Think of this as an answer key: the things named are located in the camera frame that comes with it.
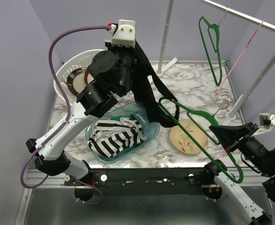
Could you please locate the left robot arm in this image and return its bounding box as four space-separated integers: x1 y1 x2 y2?
26 40 137 185

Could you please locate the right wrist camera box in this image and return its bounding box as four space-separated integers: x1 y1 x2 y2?
253 111 275 136

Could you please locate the green hanger with striped top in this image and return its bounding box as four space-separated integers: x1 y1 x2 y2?
198 9 228 87

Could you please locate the green hanger with black top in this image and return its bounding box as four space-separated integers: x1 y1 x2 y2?
158 97 244 184

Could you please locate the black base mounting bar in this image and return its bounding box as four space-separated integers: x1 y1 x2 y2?
64 164 222 196

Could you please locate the green tank top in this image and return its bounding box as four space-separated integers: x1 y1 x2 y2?
109 115 138 122

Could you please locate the pink wire hanger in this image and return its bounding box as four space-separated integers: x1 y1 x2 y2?
215 20 265 96

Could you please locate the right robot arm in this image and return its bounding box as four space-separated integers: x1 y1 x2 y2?
203 122 275 225

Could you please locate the metal clothes rack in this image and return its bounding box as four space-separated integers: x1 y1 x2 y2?
164 0 275 120

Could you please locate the black white striped tank top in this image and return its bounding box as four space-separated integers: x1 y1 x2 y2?
87 119 147 158

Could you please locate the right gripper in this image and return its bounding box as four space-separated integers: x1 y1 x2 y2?
210 120 275 175

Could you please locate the clear blue plastic tray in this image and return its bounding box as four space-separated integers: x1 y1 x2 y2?
85 103 160 164

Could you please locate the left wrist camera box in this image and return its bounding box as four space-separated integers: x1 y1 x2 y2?
107 20 136 48

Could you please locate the white plastic dish basket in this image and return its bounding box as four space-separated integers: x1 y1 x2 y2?
56 49 102 105

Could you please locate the red rimmed plate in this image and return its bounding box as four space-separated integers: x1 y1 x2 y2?
84 69 94 85

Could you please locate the black rimmed plate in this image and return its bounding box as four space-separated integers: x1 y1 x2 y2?
67 68 89 96

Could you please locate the beige bird pattern plate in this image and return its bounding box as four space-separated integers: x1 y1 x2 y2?
169 119 208 155

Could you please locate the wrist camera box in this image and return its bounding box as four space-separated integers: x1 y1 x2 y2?
107 20 136 48
253 111 275 136

